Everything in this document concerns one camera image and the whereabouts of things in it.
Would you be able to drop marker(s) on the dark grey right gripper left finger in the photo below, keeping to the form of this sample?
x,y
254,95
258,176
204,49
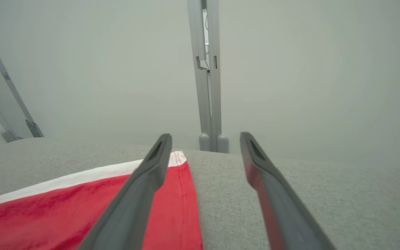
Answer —
x,y
134,201

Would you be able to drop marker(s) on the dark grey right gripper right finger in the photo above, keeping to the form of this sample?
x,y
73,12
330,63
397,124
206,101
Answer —
x,y
283,208

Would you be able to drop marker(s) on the red shorts white waistband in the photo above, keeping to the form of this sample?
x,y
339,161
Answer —
x,y
47,215

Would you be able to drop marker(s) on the grey partition post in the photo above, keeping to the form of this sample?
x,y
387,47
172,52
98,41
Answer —
x,y
212,104

